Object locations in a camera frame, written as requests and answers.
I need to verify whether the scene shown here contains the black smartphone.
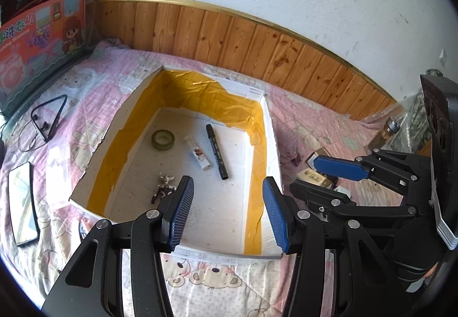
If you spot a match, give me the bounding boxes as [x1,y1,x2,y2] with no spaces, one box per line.
[8,162,40,245]

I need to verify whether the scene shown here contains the small white glue tube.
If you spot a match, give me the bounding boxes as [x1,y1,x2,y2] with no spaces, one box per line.
[184,136,211,170]

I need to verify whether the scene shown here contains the beige tissue packet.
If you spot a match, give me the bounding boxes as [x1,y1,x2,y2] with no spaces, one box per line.
[296,168,339,189]

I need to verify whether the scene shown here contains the black neckband earphones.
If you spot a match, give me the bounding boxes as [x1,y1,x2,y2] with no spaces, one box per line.
[18,94,68,152]

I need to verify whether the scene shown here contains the camouflage cloth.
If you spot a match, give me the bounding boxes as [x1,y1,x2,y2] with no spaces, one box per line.
[404,68,444,153]

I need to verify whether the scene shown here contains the gold metal tin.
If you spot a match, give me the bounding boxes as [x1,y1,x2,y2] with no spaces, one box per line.
[306,147,333,167]

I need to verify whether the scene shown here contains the horned toy figure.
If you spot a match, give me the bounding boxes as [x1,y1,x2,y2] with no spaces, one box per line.
[150,172,177,204]

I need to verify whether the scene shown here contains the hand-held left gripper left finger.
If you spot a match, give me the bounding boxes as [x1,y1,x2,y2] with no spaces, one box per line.
[41,176,196,317]

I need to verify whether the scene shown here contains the green tape roll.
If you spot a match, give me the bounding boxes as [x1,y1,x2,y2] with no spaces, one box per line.
[150,130,175,151]

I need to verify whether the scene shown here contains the wooden wall panel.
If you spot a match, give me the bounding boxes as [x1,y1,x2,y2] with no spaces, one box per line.
[91,0,399,121]

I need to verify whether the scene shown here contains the black binder clip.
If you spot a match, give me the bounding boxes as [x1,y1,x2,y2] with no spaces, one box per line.
[286,147,303,165]

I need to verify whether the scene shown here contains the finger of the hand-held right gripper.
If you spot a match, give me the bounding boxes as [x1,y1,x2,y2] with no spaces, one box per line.
[290,180,437,228]
[311,149,435,204]

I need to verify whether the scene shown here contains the glass bottle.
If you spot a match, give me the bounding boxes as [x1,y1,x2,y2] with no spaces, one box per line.
[365,117,401,156]

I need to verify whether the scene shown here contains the pink cartoon toy box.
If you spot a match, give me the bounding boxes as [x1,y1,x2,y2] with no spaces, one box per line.
[0,0,88,117]

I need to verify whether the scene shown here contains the pink printed blanket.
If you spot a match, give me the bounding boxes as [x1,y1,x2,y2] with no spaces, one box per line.
[0,40,405,317]

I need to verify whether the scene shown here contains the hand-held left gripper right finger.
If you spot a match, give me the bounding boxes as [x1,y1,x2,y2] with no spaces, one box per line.
[262,177,408,317]

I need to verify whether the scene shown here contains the white foam box yellow tape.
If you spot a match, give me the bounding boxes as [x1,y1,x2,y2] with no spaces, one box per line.
[69,65,285,262]

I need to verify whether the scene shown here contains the black marker pen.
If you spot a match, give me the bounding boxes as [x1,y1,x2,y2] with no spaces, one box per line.
[205,124,230,180]

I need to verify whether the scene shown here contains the person's right hand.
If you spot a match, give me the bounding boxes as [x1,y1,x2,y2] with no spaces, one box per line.
[421,264,443,280]

